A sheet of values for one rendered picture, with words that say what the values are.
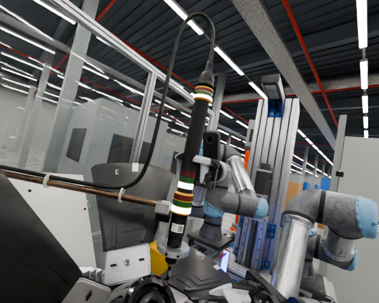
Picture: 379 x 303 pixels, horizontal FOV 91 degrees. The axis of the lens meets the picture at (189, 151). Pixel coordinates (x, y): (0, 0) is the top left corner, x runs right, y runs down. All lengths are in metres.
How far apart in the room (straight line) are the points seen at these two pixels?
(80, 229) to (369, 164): 2.11
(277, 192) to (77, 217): 1.08
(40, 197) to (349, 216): 0.90
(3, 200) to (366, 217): 0.81
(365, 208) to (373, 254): 1.47
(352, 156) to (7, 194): 2.18
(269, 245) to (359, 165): 1.16
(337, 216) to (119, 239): 0.63
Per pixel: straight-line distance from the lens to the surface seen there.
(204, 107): 0.42
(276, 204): 1.34
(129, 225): 0.47
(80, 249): 0.66
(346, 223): 0.77
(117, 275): 0.46
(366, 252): 2.21
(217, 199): 0.65
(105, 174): 0.55
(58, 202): 0.68
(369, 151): 2.20
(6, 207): 0.35
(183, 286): 0.53
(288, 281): 0.70
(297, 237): 0.73
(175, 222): 0.42
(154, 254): 0.94
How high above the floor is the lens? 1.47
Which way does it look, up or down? 4 degrees up
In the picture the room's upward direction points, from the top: 11 degrees clockwise
